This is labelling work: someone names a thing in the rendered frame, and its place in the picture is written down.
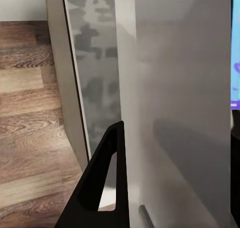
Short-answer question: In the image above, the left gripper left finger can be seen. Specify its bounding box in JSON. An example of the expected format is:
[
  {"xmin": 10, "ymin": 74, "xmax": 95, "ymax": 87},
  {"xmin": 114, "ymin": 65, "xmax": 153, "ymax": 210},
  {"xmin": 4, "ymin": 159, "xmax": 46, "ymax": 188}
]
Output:
[{"xmin": 54, "ymin": 121, "xmax": 130, "ymax": 228}]

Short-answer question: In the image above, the toy box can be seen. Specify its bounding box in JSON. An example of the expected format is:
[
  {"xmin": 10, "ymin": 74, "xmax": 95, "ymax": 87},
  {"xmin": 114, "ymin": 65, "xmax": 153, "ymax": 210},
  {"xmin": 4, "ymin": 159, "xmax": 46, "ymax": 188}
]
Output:
[{"xmin": 114, "ymin": 0, "xmax": 240, "ymax": 228}]

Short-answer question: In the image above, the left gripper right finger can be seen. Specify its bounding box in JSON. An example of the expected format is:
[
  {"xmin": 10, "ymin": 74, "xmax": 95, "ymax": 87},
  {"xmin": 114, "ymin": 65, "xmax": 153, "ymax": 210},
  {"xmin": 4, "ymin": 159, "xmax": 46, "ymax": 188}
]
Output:
[{"xmin": 230, "ymin": 134, "xmax": 240, "ymax": 228}]

